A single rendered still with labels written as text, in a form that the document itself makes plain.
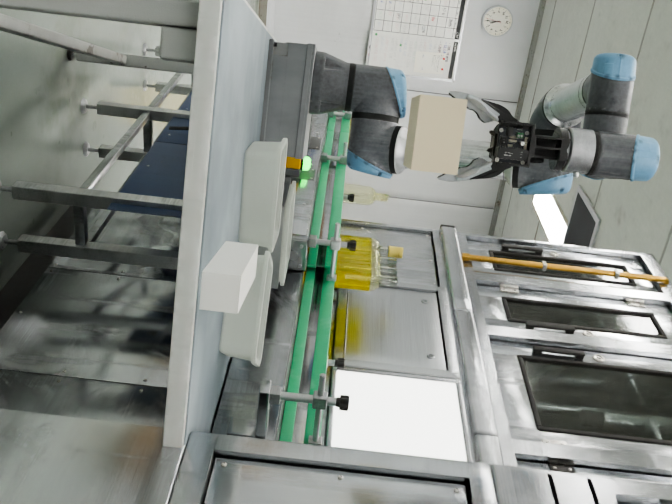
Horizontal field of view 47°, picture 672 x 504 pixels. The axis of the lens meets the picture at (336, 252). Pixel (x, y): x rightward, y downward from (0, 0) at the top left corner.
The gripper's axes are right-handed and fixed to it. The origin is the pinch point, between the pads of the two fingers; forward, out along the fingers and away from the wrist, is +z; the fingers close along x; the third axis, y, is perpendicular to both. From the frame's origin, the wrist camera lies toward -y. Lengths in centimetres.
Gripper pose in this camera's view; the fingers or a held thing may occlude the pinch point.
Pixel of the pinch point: (442, 135)
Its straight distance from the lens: 134.8
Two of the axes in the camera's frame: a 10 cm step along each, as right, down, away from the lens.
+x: -1.1, 9.8, 1.6
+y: -0.1, 1.6, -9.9
